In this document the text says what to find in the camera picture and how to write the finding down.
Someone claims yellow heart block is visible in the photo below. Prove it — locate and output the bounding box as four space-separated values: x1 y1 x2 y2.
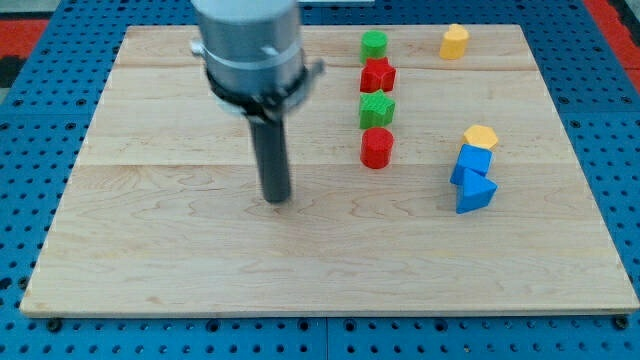
439 23 470 60

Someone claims light wooden board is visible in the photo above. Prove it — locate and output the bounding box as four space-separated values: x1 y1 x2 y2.
20 25 639 318

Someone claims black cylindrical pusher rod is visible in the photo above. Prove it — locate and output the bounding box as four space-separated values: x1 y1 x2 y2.
249 118 291 203

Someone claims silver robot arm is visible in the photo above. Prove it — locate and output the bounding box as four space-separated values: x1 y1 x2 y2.
191 0 325 204

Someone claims blue cube block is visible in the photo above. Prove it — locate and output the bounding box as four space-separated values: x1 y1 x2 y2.
450 144 493 185

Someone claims red star block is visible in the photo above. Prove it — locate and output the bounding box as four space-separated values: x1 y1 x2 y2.
360 57 396 93

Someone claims red cylinder block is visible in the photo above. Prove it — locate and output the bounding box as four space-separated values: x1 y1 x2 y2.
360 127 394 169

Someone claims green star block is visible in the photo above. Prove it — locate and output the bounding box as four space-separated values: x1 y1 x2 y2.
359 90 395 130

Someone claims yellow hexagon block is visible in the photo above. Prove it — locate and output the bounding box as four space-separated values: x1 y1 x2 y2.
462 125 499 150

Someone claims green cylinder block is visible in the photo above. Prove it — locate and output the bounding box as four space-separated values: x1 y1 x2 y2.
360 30 388 64

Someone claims blue triangle block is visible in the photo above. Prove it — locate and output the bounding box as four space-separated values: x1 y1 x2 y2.
455 169 498 214

